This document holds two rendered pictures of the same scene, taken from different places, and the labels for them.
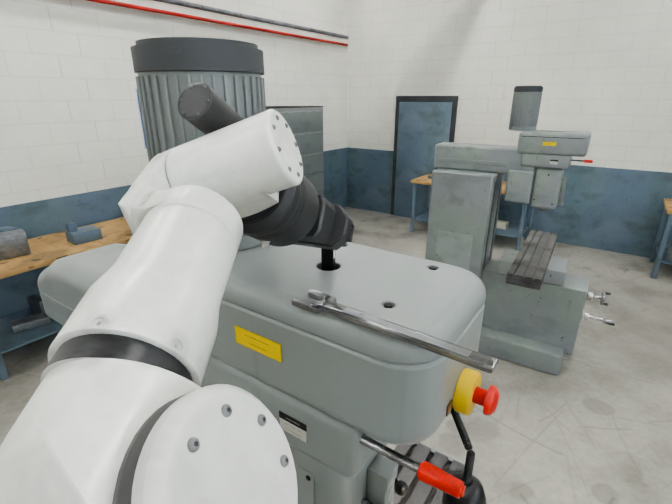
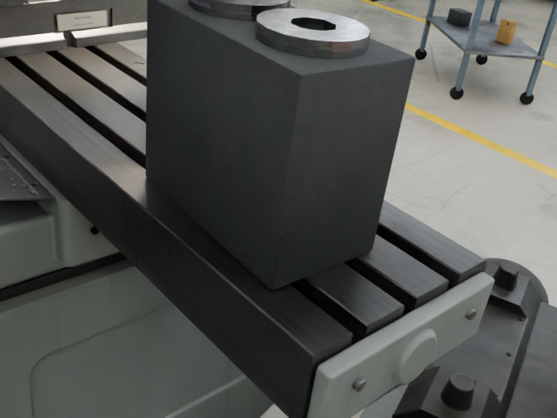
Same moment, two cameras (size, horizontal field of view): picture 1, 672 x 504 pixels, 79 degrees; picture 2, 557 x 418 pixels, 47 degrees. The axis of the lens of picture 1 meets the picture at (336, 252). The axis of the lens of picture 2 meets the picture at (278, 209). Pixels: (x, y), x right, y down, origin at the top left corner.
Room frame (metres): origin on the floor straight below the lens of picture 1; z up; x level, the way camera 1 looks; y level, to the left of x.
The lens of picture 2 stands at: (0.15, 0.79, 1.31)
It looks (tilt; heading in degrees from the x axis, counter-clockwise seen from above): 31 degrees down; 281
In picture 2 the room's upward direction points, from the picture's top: 8 degrees clockwise
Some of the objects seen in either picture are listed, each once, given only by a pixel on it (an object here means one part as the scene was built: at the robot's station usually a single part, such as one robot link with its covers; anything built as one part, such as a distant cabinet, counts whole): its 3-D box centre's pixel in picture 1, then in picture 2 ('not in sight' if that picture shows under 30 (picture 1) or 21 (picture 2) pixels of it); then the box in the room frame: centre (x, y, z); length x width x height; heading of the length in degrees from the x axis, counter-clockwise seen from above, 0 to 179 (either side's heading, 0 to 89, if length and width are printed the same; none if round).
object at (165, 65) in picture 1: (209, 148); not in sight; (0.72, 0.22, 2.05); 0.20 x 0.20 x 0.32
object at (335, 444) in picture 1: (310, 369); not in sight; (0.61, 0.05, 1.68); 0.34 x 0.24 x 0.10; 55
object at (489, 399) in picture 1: (485, 398); not in sight; (0.44, -0.20, 1.76); 0.04 x 0.03 x 0.04; 145
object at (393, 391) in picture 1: (321, 308); not in sight; (0.59, 0.02, 1.81); 0.47 x 0.26 x 0.16; 55
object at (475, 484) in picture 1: (464, 493); not in sight; (0.52, -0.22, 1.49); 0.07 x 0.07 x 0.06
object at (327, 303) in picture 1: (384, 326); not in sight; (0.40, -0.05, 1.89); 0.24 x 0.04 x 0.01; 53
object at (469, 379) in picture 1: (467, 391); not in sight; (0.45, -0.18, 1.76); 0.06 x 0.02 x 0.06; 145
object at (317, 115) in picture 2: not in sight; (262, 119); (0.27, 0.26, 1.08); 0.22 x 0.12 x 0.20; 143
